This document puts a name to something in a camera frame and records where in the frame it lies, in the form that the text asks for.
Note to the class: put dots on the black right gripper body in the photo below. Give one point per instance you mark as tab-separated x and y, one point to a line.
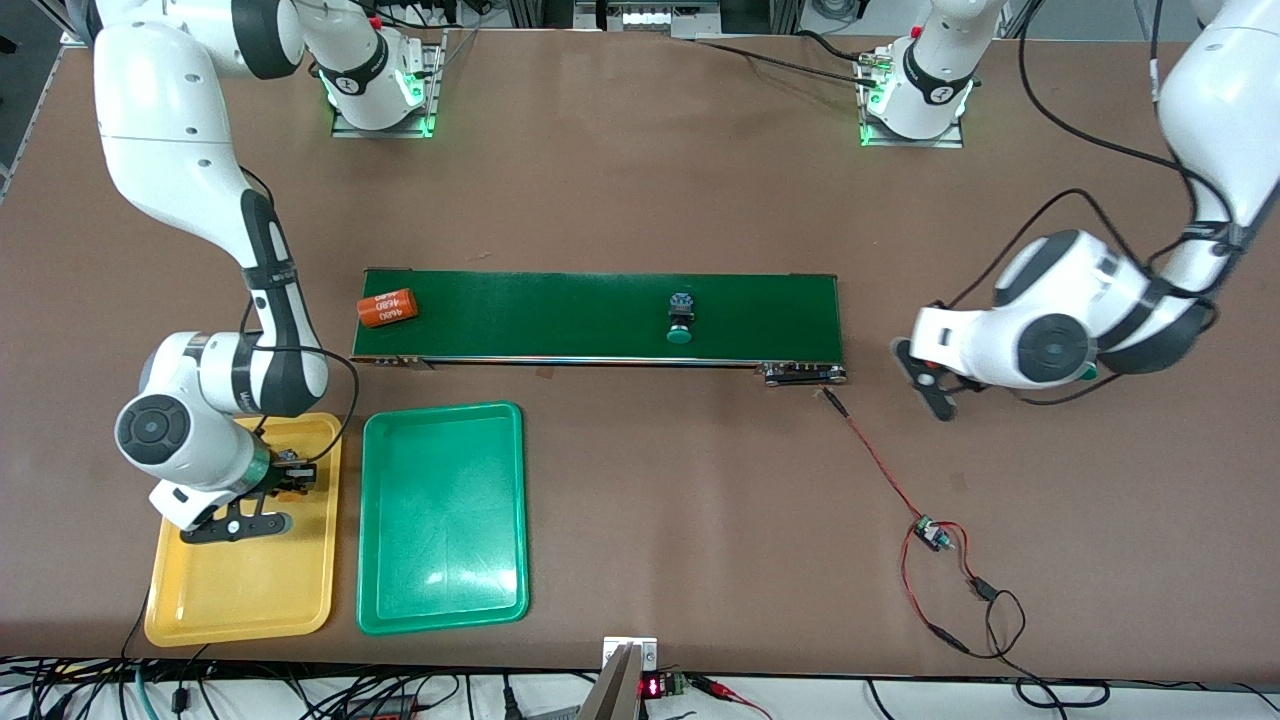
281	477

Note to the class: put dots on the orange cylinder white print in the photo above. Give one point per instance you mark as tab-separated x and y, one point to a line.
388	308

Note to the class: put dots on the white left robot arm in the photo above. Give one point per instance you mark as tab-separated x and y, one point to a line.
1230	100

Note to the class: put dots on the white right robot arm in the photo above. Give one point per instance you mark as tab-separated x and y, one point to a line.
160	120

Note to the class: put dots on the yellow plastic tray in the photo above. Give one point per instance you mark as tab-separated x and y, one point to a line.
240	600

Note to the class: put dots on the green plastic tray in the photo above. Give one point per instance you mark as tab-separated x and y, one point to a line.
440	520

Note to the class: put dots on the green conveyor belt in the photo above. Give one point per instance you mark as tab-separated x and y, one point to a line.
560	315

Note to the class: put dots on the red LED display module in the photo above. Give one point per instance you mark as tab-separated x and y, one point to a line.
655	686

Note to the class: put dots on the red clip lead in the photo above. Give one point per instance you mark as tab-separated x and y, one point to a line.
730	690

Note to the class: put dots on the black equipment rack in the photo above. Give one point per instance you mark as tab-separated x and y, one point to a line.
650	18

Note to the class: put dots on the small blue controller board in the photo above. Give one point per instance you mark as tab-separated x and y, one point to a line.
932	535

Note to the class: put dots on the metal camera mount pole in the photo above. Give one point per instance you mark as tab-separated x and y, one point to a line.
625	680

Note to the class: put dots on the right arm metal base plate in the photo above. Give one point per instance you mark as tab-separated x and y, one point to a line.
437	90

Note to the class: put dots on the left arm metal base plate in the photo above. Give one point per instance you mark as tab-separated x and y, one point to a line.
915	142

